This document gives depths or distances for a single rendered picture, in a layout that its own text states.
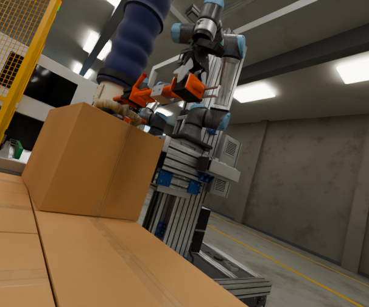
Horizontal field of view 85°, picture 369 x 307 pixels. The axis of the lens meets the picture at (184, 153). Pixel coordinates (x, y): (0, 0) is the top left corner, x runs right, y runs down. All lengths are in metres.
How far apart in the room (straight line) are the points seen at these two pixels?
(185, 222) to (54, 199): 0.95
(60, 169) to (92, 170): 0.11
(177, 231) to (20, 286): 1.17
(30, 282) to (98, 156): 0.50
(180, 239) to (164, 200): 0.31
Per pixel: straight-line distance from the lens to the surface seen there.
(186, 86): 0.64
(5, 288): 0.46
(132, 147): 0.91
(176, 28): 0.98
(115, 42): 1.25
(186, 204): 1.49
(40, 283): 0.47
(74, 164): 0.83
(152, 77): 5.17
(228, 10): 3.30
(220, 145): 1.62
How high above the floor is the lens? 0.78
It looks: 8 degrees up
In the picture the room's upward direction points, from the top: 17 degrees clockwise
